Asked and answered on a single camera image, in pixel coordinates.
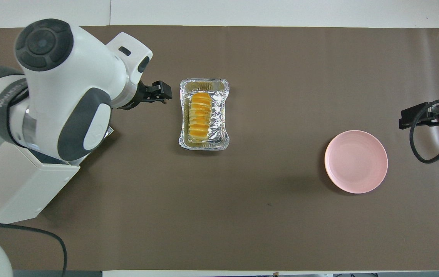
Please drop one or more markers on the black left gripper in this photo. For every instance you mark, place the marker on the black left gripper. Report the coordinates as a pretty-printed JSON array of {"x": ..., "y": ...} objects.
[{"x": 136, "y": 96}]

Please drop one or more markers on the sliced yellow bread loaf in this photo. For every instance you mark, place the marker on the sliced yellow bread loaf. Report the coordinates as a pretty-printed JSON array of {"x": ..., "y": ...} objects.
[{"x": 199, "y": 115}]

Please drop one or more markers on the aluminium foil tray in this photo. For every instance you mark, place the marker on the aluminium foil tray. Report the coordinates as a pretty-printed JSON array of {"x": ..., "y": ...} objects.
[{"x": 219, "y": 115}]

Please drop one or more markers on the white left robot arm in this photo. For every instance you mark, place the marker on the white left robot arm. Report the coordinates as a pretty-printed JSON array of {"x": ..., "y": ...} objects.
[{"x": 69, "y": 77}]

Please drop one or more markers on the glass oven door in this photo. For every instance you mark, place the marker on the glass oven door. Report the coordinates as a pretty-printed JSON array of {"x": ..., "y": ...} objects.
[{"x": 109, "y": 132}]

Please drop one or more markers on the white toaster oven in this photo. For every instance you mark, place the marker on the white toaster oven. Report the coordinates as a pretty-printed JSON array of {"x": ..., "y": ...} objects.
[{"x": 19, "y": 188}]

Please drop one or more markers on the pink round plate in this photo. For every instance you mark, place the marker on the pink round plate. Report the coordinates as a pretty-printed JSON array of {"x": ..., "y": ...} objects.
[{"x": 356, "y": 161}]

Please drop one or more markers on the brown table mat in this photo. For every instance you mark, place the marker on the brown table mat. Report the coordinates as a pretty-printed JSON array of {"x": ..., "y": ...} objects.
[{"x": 262, "y": 211}]

